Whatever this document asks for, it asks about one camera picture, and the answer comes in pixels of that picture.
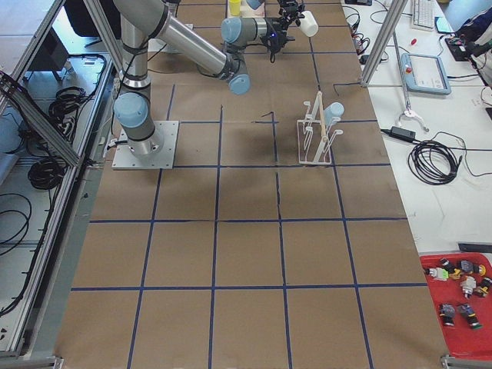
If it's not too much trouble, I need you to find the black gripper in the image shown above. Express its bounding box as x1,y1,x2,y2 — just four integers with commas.
261,17,295,54
278,0,305,19

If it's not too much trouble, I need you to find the white plastic cup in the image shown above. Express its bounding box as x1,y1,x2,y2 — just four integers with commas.
299,10,319,38

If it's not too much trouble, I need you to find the light blue plastic cup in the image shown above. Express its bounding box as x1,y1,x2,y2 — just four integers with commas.
324,101,344,125

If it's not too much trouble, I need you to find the yellow plastic cup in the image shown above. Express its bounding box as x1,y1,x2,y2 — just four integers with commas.
228,0,241,17

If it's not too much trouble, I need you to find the cream plastic tray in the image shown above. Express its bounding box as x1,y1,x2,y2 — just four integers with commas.
227,2,265,18

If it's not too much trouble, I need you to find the white keyboard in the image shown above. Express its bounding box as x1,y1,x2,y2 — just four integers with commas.
411,0,434,32

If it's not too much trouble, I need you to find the teach pendant tablet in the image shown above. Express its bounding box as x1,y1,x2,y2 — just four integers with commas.
400,53,451,95

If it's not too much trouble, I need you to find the reacher grabber tool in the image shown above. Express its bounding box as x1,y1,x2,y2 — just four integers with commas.
392,32,429,132

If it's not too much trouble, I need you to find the black power adapter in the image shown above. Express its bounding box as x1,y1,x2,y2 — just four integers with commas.
381,126,416,142

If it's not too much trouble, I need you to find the red parts tray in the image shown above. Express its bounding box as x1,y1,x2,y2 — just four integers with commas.
421,252,491,361

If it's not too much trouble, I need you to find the aluminium frame post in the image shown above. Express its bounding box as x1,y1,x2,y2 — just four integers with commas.
360,0,407,88

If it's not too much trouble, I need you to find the white wire cup rack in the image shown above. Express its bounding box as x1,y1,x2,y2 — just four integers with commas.
296,91,343,165

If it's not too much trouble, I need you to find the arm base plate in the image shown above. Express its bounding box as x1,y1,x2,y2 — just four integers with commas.
112,121,179,170

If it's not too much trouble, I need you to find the coiled black cable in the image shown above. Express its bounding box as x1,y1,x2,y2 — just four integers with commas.
407,131,467,187

